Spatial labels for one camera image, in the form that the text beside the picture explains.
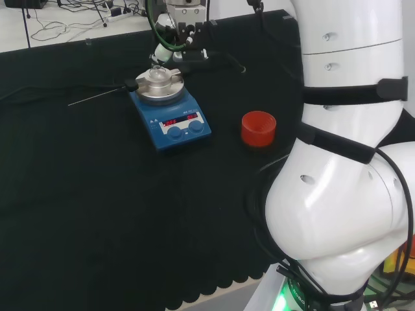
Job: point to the black tripod leg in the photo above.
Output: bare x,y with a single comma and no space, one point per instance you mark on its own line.
101,14

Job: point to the black box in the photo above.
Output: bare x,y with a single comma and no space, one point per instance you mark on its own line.
26,3

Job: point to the clear glass round-bottom flask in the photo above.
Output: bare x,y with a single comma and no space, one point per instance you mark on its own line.
159,74

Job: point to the clear cloth clip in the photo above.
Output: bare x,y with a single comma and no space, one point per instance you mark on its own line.
212,22
87,41

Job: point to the thin metal probe rod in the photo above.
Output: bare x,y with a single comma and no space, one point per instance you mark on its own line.
97,96

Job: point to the white power strip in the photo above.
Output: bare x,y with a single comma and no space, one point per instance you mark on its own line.
118,16

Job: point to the black tripod pole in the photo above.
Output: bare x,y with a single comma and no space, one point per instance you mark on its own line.
26,22

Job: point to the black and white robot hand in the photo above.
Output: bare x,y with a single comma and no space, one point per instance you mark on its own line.
186,22

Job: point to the silver usb plug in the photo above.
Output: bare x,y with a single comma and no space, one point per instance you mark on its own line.
374,304

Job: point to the black bench cloth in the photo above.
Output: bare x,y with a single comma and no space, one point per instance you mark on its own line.
129,210

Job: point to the heater with blue base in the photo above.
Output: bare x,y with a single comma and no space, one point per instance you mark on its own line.
175,120

